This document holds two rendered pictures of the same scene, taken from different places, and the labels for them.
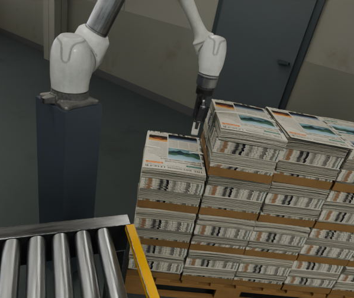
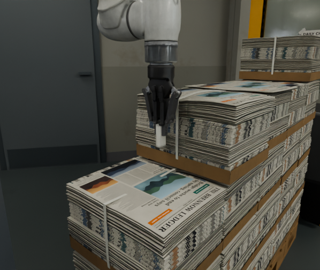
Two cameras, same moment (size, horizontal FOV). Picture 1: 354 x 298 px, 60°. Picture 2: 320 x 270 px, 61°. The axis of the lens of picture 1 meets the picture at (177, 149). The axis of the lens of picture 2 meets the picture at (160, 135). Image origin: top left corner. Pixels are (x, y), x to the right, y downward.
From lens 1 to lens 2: 0.95 m
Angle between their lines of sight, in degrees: 41
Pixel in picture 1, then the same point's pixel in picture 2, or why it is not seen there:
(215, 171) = (235, 174)
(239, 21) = (16, 44)
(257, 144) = (260, 113)
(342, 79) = (140, 73)
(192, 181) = (215, 209)
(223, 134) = (238, 114)
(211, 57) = (173, 8)
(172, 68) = not seen: outside the picture
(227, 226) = (242, 241)
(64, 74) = not seen: outside the picture
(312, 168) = (278, 123)
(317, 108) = (131, 104)
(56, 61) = not seen: outside the picture
